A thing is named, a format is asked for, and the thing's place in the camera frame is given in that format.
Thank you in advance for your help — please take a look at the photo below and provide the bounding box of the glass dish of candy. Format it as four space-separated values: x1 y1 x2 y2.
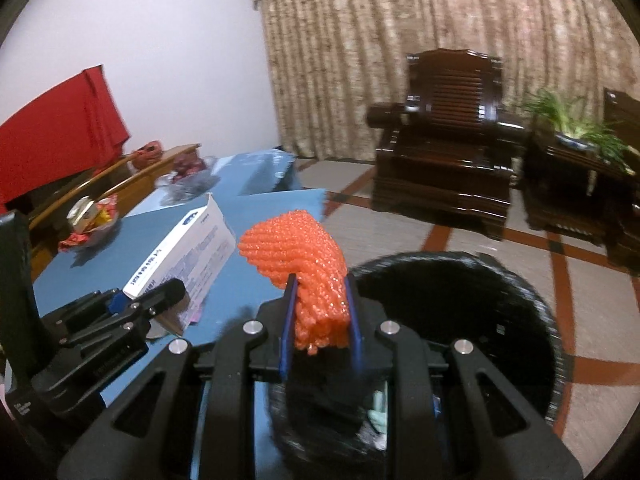
57 195 122 254

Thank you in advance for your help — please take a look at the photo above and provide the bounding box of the glass dish of red fruit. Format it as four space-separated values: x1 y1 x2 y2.
154 155 219 200

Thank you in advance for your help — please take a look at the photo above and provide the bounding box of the orange foam fruit net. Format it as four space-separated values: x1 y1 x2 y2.
237 209 351 357

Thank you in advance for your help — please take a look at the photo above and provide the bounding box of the red woven basket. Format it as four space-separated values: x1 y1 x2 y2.
130 141 165 169

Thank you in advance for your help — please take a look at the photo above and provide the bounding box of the large blue foam mat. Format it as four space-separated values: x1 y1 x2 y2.
31 189 328 413

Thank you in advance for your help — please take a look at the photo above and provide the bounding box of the red cloth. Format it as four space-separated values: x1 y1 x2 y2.
0 66 132 207

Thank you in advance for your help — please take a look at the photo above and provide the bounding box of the white medicine box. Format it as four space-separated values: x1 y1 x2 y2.
122 194 237 335

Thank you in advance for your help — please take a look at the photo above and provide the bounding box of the beige patterned curtain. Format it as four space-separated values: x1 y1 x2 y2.
247 0 640 162

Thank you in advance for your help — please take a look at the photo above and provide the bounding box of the dark wooden side table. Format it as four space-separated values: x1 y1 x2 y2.
522 127 637 247

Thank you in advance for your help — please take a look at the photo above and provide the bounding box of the green potted plant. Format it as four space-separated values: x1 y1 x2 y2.
520 88 637 173

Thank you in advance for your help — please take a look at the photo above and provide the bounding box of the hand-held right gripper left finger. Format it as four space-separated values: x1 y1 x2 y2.
57 274 301 480

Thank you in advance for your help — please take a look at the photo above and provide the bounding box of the black trash bin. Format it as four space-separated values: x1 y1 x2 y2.
267 251 571 466

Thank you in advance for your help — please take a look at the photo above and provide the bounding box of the light wooden table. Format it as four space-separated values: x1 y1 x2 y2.
27 144 202 281

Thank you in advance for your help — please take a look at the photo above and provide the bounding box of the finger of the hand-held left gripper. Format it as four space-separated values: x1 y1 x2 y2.
59 279 187 349
42 289 131 335

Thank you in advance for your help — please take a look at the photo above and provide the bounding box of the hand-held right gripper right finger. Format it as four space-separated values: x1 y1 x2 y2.
344 276 584 480

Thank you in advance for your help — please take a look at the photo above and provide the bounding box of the small blue foam mat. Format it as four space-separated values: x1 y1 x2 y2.
207 149 297 197

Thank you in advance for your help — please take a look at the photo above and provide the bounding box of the green rubber glove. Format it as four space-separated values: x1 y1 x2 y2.
367 389 389 436

